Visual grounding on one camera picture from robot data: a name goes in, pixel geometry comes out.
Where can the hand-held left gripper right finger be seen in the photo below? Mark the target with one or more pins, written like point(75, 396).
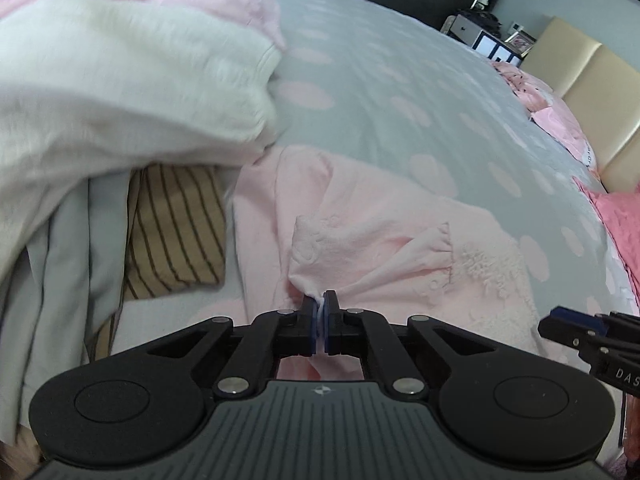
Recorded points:
point(327, 330)

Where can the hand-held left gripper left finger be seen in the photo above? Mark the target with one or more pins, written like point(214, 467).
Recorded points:
point(314, 330)

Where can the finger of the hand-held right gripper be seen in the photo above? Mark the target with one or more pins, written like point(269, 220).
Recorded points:
point(570, 330)

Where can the pink embossed garment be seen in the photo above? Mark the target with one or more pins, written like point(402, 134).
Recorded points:
point(380, 240)

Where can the deep pink pillow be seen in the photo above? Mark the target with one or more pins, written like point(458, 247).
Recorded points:
point(622, 230)

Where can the brown striped garment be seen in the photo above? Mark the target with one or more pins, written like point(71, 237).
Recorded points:
point(170, 230)

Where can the pale pink pillow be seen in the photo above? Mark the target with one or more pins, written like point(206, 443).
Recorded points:
point(565, 132)
point(525, 85)

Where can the beige padded headboard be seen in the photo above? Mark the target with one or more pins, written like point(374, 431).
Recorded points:
point(600, 90)

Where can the light grey garment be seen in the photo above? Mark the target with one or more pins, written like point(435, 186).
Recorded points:
point(60, 270)

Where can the grey pink-dotted bed cover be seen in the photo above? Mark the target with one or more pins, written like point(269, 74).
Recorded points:
point(400, 60)

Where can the black white bedside cabinet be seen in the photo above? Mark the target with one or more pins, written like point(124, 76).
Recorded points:
point(492, 46)

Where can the white fluffy garment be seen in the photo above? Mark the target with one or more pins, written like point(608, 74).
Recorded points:
point(125, 85)

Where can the small photo frame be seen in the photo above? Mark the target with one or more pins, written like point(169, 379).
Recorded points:
point(521, 41)

